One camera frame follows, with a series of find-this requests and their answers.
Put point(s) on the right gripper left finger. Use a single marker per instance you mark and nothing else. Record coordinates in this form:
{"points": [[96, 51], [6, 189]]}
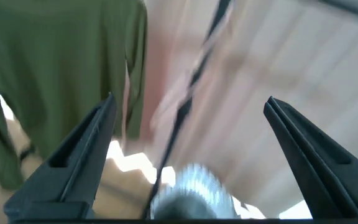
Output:
{"points": [[48, 193]]}

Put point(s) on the white laundry basket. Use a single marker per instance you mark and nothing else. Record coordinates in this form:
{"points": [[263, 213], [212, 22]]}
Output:
{"points": [[194, 186]]}

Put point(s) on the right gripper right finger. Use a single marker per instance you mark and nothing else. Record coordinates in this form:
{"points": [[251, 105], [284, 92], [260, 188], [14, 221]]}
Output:
{"points": [[337, 186]]}

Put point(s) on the black clothes rack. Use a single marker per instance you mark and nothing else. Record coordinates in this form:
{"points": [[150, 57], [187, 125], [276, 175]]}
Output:
{"points": [[183, 109]]}

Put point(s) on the green long-sleeved shirt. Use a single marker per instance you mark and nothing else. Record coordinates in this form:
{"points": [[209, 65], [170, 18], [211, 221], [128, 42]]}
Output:
{"points": [[57, 62]]}

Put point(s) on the pink clothes hanger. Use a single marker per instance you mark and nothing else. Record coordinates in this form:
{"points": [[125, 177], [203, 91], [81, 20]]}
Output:
{"points": [[166, 109]]}

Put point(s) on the beige curtain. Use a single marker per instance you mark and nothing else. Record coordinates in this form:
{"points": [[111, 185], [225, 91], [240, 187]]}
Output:
{"points": [[291, 77]]}

